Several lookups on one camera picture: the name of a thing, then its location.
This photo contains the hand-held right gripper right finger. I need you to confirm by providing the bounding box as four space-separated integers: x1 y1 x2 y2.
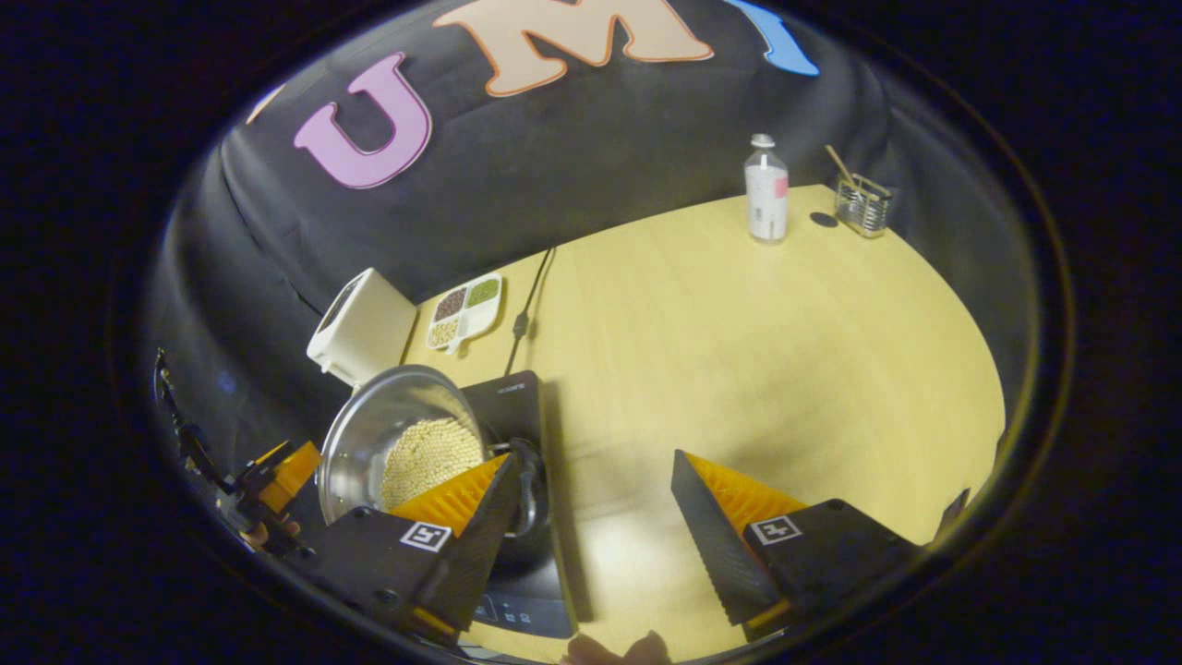
669 449 926 645

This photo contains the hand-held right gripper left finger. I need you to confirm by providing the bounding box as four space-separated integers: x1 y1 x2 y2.
303 452 528 645

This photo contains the black induction cooktop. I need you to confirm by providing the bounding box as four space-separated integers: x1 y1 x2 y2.
456 369 579 641

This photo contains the stainless steel pot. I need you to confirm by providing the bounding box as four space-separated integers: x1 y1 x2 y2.
316 363 548 542

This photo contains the pile of soybeans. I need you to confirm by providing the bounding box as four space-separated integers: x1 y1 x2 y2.
380 417 487 513

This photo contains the white toaster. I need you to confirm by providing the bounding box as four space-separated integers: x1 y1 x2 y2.
305 267 419 390

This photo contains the white divided bean dish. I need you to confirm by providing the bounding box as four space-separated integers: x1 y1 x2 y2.
424 272 505 356

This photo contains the clear ribbed holder cup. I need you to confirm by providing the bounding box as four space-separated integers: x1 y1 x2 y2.
833 174 894 240

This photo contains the wooden stick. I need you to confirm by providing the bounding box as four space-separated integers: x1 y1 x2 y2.
824 144 865 197

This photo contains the black power cable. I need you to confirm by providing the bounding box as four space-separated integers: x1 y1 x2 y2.
502 247 559 379

